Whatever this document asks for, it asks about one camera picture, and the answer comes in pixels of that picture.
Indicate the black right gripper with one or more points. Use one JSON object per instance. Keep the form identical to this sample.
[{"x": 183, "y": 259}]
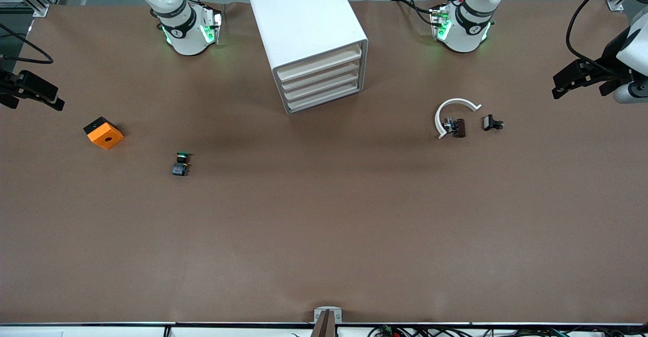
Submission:
[{"x": 9, "y": 85}]

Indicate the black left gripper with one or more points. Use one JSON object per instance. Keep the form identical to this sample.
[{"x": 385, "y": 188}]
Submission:
[{"x": 611, "y": 56}]

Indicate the green push button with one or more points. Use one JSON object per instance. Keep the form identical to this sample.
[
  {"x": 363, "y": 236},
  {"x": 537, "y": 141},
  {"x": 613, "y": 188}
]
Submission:
[{"x": 180, "y": 167}]

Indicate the white cabinet drawer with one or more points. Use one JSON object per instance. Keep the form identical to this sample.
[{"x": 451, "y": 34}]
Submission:
[
  {"x": 324, "y": 97},
  {"x": 320, "y": 75},
  {"x": 322, "y": 86},
  {"x": 319, "y": 64}
]

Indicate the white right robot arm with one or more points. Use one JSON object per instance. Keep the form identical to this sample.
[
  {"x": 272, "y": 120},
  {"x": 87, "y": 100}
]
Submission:
[{"x": 187, "y": 38}]

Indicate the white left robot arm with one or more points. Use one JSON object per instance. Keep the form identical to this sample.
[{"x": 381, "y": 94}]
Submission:
[{"x": 468, "y": 33}]

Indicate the white drawer cabinet housing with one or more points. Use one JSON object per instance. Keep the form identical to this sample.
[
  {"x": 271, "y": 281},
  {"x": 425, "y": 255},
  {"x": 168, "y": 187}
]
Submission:
[{"x": 304, "y": 18}]

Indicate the orange black square block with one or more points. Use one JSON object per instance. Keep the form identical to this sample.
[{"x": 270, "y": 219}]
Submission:
[{"x": 106, "y": 137}]

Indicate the small black clip part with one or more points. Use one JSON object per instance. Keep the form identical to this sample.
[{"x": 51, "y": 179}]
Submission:
[{"x": 488, "y": 122}]

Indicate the white curved plastic part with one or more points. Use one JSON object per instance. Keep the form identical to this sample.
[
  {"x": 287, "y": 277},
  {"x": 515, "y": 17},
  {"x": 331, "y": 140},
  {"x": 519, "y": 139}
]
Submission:
[{"x": 458, "y": 101}]

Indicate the small brown clip part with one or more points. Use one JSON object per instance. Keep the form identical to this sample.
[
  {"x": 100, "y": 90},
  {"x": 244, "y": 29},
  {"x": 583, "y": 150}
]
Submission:
[{"x": 459, "y": 128}]

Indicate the brown table cover mat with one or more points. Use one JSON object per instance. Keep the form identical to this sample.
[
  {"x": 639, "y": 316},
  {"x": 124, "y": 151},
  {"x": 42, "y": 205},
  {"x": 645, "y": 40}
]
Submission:
[{"x": 324, "y": 225}]

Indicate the white table edge rail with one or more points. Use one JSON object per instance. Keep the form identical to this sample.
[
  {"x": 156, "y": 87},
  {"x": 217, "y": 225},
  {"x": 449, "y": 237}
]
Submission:
[{"x": 101, "y": 331}]

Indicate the grey camera post bracket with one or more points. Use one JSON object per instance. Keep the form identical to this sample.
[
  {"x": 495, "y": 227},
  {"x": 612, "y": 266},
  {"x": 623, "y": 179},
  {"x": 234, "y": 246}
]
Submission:
[{"x": 327, "y": 319}]

